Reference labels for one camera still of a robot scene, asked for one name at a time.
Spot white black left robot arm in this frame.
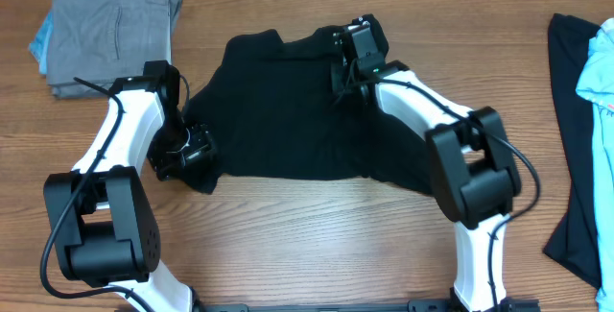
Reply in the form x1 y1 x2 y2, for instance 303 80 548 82
39 60 217 312

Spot light blue printed shirt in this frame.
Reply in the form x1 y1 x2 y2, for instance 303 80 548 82
576 18 613 312

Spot black t-shirt with logo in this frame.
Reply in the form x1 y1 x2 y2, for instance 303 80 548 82
179 26 432 194

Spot black garment at right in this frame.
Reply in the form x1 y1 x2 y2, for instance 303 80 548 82
543 13 602 289

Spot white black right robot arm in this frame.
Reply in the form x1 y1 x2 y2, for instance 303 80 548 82
332 20 521 311

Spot folded grey trousers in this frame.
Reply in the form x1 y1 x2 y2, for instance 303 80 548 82
46 0 183 98

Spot folded light blue garment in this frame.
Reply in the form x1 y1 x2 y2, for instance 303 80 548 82
29 12 54 75

